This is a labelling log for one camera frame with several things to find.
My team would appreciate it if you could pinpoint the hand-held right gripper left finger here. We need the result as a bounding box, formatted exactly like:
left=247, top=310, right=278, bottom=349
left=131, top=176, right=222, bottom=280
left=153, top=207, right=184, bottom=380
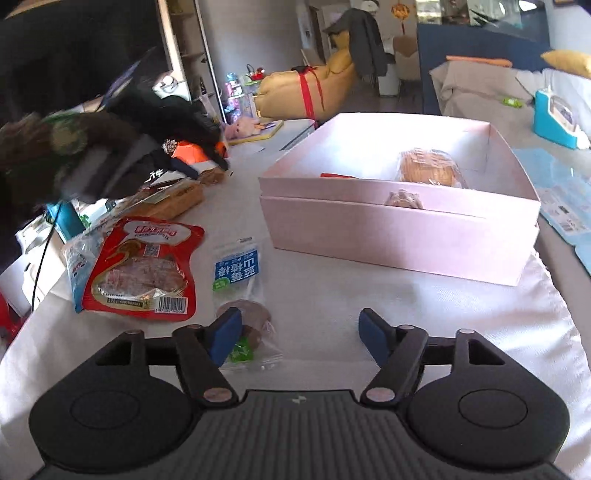
left=95, top=307, right=243, bottom=408

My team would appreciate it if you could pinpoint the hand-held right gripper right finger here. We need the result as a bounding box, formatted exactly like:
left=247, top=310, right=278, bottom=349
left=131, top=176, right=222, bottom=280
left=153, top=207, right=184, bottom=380
left=358, top=308, right=505, bottom=408

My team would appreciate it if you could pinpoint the clear blue-label snack packet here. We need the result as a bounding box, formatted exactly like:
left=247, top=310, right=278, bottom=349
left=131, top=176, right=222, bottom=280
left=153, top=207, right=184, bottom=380
left=212, top=237, right=284, bottom=373

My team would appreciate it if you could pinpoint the pink cardboard box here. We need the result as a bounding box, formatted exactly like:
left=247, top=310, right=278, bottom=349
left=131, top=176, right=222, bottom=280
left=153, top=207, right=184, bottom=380
left=259, top=113, right=542, bottom=288

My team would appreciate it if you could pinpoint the blue white snack packet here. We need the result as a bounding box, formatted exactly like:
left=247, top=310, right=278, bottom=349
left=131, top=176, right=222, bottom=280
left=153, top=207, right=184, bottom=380
left=61, top=225, right=117, bottom=313

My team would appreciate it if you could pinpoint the person's left forearm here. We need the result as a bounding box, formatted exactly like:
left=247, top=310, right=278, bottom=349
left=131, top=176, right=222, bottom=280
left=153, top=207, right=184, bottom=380
left=0, top=112, right=100, bottom=192

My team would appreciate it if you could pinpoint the black printed bag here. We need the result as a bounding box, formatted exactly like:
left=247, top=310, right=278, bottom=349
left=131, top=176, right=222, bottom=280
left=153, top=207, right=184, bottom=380
left=141, top=150, right=200, bottom=186

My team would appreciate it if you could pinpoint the orange pumpkin bucket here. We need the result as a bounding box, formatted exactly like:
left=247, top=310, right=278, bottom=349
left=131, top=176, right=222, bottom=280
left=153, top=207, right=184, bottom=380
left=172, top=141, right=227, bottom=168

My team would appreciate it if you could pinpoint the white tablecloth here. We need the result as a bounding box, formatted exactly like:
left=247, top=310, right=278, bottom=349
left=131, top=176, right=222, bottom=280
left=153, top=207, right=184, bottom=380
left=0, top=120, right=587, bottom=480

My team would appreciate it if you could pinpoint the white shelf unit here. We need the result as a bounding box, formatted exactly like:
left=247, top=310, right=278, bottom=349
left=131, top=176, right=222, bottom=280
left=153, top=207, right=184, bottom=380
left=158, top=0, right=223, bottom=121

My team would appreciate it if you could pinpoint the brown flat snack packet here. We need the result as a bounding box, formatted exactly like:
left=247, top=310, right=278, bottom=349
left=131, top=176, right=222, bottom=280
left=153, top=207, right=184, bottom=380
left=122, top=179, right=205, bottom=221

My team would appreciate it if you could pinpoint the pink plush toy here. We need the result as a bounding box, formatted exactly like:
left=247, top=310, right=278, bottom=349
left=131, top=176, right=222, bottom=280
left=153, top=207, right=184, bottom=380
left=224, top=117, right=262, bottom=142

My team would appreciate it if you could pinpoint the red snack packet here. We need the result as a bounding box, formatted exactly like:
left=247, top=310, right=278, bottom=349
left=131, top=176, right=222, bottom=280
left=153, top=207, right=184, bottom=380
left=82, top=217, right=206, bottom=322

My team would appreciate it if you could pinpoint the yellow tray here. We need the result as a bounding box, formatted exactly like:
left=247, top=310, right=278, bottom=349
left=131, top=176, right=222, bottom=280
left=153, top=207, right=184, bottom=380
left=230, top=120, right=284, bottom=147

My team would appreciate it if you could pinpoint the small clear-wrapped pastry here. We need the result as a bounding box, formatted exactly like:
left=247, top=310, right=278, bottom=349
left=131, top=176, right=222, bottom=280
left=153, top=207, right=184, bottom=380
left=385, top=189, right=424, bottom=209

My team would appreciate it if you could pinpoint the yellow sofa with red ribbon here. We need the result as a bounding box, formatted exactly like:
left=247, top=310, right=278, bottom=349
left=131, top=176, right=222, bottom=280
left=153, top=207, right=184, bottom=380
left=254, top=47, right=359, bottom=119

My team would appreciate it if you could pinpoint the wrapped round bread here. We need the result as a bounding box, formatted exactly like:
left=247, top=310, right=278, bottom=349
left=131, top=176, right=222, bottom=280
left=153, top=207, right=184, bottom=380
left=398, top=148, right=468, bottom=189

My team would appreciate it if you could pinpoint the red plastic object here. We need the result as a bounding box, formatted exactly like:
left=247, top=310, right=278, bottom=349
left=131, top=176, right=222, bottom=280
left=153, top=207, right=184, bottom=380
left=0, top=294, right=25, bottom=343

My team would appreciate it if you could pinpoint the dark hanging coat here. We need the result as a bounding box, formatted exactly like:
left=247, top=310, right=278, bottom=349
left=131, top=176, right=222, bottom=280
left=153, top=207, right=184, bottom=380
left=322, top=8, right=389, bottom=80

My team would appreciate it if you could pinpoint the light blue paper sheet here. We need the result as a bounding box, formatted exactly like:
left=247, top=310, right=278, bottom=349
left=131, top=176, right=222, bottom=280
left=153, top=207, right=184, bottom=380
left=512, top=148, right=591, bottom=237

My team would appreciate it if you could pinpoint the beige chair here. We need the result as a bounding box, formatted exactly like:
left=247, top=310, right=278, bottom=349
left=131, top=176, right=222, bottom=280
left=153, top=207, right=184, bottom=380
left=392, top=35, right=422, bottom=87

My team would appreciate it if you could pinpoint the grey covered sofa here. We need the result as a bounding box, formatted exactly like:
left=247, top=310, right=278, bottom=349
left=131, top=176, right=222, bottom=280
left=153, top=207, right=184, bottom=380
left=429, top=59, right=591, bottom=141

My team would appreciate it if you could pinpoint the blue cabinet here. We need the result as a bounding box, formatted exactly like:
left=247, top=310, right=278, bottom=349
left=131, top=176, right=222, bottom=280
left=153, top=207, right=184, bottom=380
left=416, top=0, right=553, bottom=116

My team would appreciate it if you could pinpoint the yellow pillow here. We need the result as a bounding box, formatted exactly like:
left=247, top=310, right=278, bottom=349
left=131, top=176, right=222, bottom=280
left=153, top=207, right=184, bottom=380
left=540, top=49, right=591, bottom=80

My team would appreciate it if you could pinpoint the black cable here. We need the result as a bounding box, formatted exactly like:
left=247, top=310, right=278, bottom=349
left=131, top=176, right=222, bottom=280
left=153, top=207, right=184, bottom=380
left=31, top=202, right=64, bottom=311

